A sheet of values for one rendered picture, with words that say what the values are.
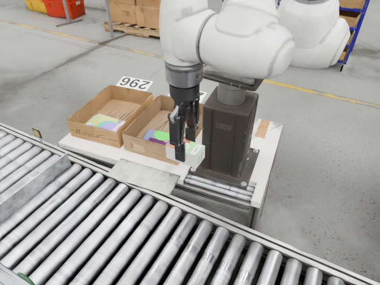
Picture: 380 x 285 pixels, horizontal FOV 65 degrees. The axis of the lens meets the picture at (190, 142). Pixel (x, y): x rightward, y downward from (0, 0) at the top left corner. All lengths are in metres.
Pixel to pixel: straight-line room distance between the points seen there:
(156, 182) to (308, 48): 0.76
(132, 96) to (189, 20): 1.17
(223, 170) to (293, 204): 1.08
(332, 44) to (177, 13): 0.46
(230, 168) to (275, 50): 0.79
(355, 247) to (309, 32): 1.58
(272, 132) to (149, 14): 3.66
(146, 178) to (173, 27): 0.79
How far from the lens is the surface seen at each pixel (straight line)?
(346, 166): 2.72
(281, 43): 0.55
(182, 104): 0.73
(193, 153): 0.82
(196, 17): 0.62
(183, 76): 0.68
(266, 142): 1.50
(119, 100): 1.81
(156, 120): 1.59
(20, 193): 1.33
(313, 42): 0.90
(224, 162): 1.24
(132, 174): 1.31
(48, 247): 1.19
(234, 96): 1.10
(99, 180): 1.34
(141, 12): 4.98
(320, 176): 2.54
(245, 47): 0.55
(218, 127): 1.14
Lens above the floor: 1.67
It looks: 39 degrees down
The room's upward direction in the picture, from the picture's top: straight up
